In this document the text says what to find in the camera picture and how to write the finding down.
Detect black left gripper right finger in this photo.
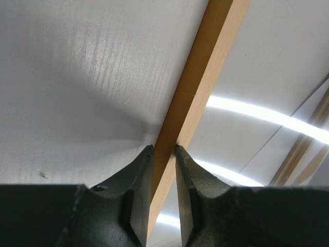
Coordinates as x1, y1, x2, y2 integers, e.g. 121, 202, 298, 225
175, 145, 328, 246

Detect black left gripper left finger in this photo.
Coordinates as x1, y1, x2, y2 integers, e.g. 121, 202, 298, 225
1, 145, 154, 246

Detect white photo paper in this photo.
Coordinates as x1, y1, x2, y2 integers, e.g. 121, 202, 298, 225
240, 78, 328, 186

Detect wooden picture frame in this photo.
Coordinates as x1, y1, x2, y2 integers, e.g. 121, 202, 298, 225
147, 1, 328, 246

